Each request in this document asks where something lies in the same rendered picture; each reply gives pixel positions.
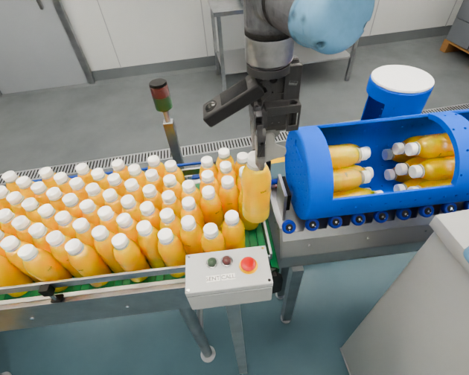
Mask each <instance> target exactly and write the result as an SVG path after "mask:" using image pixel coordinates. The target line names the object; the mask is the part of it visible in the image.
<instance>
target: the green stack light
mask: <svg viewBox="0 0 469 375"><path fill-rule="evenodd" d="M153 102H154V105H155V107H156V110H157V111H159V112H166V111H168V110H170V109H172V107H173V104H172V100H171V97H170V95H169V96H168V97H166V98H165V99H161V100H157V99H154V98H153Z"/></svg>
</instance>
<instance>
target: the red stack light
mask: <svg viewBox="0 0 469 375"><path fill-rule="evenodd" d="M150 91H151V95H152V97H153V98H154V99H157V100H161V99H165V98H166V97H168V96H169V95H170V92H169V88H168V83H167V85H166V86H164V87H163V88H160V89H152V88H150Z"/></svg>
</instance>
